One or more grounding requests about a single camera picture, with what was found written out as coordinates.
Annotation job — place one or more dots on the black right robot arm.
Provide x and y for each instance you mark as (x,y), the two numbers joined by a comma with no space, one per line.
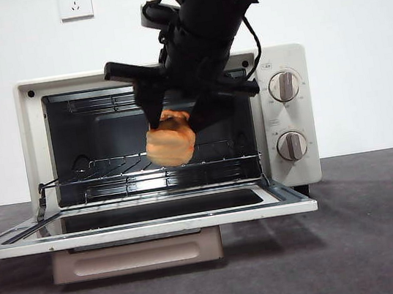
(207,23)

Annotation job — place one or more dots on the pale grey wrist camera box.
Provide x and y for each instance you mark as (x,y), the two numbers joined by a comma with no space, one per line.
(143,16)

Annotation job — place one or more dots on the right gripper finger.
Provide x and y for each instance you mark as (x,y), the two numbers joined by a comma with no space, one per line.
(151,102)
(211,113)

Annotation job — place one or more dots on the golden bread loaf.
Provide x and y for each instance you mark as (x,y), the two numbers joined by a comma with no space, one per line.
(170,145)

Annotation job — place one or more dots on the beige oven knob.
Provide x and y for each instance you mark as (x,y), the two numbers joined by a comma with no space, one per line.
(292,145)
(284,86)

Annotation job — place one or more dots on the white wall socket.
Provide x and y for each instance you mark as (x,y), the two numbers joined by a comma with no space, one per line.
(75,4)

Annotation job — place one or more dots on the white Toshiba toaster oven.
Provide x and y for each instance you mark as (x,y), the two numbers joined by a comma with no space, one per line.
(279,57)

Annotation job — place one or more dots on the dark grey table cloth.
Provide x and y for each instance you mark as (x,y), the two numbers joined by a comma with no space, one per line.
(347,261)

